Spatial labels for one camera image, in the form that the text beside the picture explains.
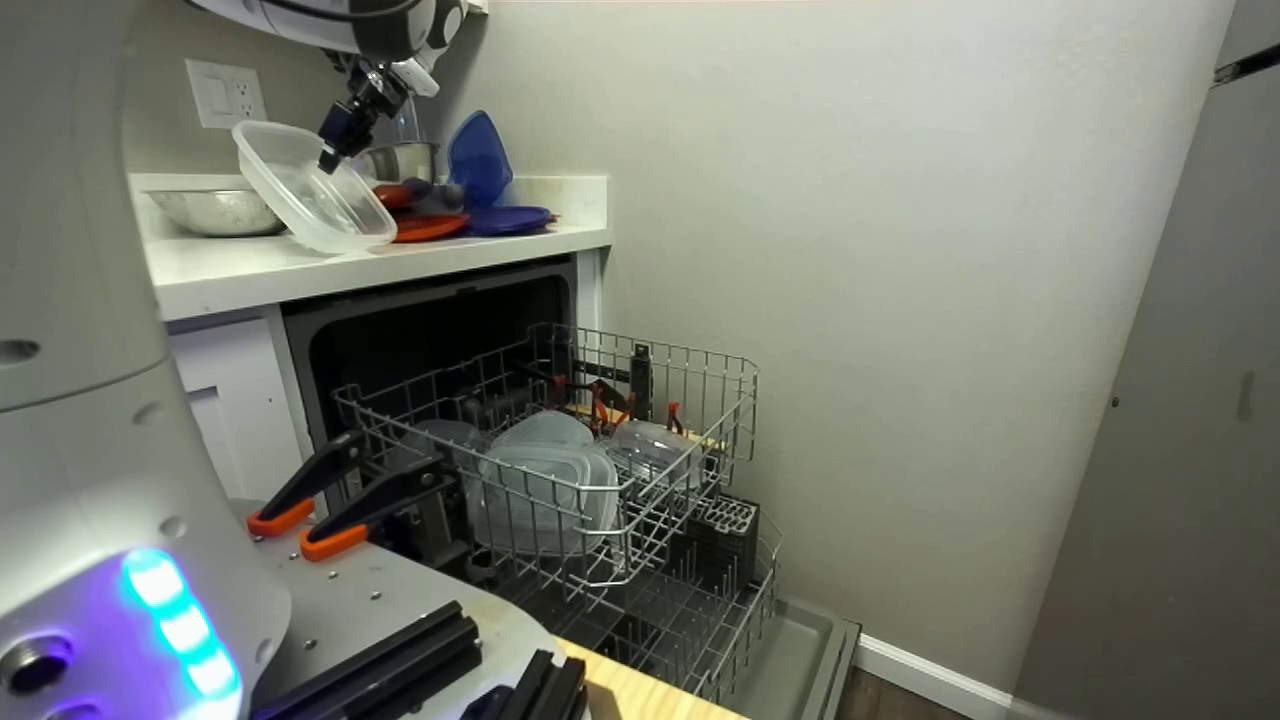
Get black aluminium rails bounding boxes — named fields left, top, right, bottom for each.
left=252, top=602, right=589, bottom=720

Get black cutlery basket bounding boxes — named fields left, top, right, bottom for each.
left=692, top=491, right=759, bottom=594

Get red square plastic lid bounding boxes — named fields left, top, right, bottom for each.
left=391, top=215, right=467, bottom=246

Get black orange clamp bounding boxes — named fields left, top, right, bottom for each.
left=302, top=459, right=452, bottom=565
left=250, top=434, right=365, bottom=539

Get clear plastic container in rack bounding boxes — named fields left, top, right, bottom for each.
left=467, top=407, right=619, bottom=561

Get clear glass on counter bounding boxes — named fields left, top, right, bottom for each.
left=383, top=106, right=429, bottom=182

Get blue plastic bowl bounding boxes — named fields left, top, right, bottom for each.
left=449, top=114, right=511, bottom=208

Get white wall outlet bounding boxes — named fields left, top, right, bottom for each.
left=183, top=60, right=267, bottom=128

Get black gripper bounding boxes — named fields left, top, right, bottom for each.
left=315, top=60, right=410, bottom=177

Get lower dishwasher rack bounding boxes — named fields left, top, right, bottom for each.
left=464, top=533, right=791, bottom=711

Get black bottle in rack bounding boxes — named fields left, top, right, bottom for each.
left=634, top=345, right=651, bottom=419

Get white wire dish rack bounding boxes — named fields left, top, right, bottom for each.
left=338, top=326, right=756, bottom=594

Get clear plastic lunch box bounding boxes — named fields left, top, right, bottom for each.
left=231, top=120, right=395, bottom=255

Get blue round plastic plate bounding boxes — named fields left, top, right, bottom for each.
left=467, top=204, right=557, bottom=238

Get steel colander bowl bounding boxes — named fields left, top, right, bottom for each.
left=151, top=187, right=286, bottom=240

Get open dishwasher door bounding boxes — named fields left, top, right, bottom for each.
left=726, top=595, right=860, bottom=720

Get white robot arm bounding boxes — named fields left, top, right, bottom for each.
left=0, top=0, right=291, bottom=720

